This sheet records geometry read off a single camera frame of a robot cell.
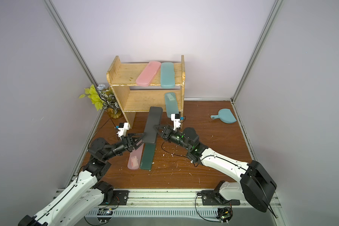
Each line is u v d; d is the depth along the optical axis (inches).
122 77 29.2
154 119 27.4
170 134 24.5
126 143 23.2
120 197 28.8
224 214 27.4
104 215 28.4
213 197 25.5
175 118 26.3
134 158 33.7
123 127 25.8
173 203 28.5
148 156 34.5
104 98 34.2
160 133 25.2
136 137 26.5
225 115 43.3
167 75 28.5
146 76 28.4
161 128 26.2
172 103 34.5
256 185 15.8
